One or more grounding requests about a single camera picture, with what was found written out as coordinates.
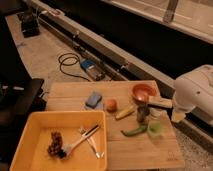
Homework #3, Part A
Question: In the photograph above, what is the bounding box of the blue sponge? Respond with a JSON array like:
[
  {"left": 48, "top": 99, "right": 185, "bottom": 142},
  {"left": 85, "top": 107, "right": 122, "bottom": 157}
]
[{"left": 85, "top": 92, "right": 102, "bottom": 108}]

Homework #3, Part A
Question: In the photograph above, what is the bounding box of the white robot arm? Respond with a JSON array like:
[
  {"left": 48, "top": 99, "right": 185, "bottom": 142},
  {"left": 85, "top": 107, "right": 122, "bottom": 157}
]
[{"left": 171, "top": 65, "right": 213, "bottom": 123}]

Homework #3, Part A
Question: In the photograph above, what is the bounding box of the red bowl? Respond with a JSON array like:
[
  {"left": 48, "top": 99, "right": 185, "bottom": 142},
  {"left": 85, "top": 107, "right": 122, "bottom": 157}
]
[{"left": 132, "top": 83, "right": 157, "bottom": 102}]

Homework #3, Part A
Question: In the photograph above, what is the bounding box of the blue electronic device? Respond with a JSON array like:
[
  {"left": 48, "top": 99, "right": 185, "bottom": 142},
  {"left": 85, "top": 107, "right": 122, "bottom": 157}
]
[{"left": 80, "top": 59, "right": 105, "bottom": 81}]

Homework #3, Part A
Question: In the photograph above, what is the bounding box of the metal cup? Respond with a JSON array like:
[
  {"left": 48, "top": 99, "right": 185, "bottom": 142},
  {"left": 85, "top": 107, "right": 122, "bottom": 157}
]
[{"left": 137, "top": 104, "right": 150, "bottom": 123}]

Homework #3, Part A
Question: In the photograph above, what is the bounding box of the wooden brush block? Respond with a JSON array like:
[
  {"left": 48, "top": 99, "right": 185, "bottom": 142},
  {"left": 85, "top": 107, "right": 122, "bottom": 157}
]
[{"left": 148, "top": 96, "right": 172, "bottom": 108}]

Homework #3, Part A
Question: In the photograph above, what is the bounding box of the white small cup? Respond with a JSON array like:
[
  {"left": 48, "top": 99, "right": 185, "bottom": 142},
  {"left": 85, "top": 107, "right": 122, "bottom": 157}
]
[{"left": 150, "top": 108, "right": 162, "bottom": 119}]

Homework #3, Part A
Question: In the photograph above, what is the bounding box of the wooden cutting board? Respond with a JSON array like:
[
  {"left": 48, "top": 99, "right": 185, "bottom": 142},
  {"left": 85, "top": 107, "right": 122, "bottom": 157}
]
[{"left": 46, "top": 81, "right": 185, "bottom": 171}]

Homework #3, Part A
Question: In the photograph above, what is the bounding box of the green pepper toy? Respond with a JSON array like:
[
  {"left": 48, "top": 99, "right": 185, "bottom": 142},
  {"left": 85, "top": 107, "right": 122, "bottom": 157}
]
[{"left": 120, "top": 125, "right": 147, "bottom": 137}]

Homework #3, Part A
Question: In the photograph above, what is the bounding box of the green plastic cup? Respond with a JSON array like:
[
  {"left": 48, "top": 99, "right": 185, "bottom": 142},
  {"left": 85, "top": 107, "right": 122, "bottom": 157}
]
[{"left": 147, "top": 121, "right": 163, "bottom": 137}]

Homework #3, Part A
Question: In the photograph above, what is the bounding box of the silver fork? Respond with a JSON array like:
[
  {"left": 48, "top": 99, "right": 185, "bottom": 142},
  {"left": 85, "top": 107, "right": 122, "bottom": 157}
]
[{"left": 78, "top": 127, "right": 104, "bottom": 159}]

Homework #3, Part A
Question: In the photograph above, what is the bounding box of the yellow plastic tray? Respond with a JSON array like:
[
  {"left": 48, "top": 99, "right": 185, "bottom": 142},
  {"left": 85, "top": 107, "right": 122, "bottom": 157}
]
[{"left": 9, "top": 111, "right": 107, "bottom": 171}]

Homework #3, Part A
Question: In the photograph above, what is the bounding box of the dark grape bunch toy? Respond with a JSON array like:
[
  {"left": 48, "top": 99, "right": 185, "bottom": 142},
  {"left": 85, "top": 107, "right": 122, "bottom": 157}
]
[{"left": 47, "top": 132, "right": 63, "bottom": 156}]

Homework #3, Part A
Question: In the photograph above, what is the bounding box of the black chair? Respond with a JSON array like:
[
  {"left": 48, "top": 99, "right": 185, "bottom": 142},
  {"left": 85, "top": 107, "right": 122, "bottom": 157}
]
[{"left": 0, "top": 78, "right": 46, "bottom": 163}]

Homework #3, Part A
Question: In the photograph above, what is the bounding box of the black box device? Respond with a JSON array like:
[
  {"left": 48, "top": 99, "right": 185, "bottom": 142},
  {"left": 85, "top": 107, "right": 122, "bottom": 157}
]
[{"left": 21, "top": 13, "right": 40, "bottom": 37}]

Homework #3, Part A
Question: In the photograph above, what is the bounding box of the metal rail beam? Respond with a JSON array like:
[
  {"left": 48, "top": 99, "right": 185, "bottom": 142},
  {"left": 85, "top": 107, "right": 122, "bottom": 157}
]
[{"left": 23, "top": 0, "right": 213, "bottom": 128}]

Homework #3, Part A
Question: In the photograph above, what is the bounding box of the black cable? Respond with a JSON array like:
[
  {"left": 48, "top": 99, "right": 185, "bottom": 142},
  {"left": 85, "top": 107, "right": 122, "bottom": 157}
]
[{"left": 57, "top": 52, "right": 92, "bottom": 82}]

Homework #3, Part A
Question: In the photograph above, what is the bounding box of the black handled spatula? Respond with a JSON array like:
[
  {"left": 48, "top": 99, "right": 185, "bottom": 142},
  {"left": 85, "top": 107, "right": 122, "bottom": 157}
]
[{"left": 59, "top": 125, "right": 100, "bottom": 158}]

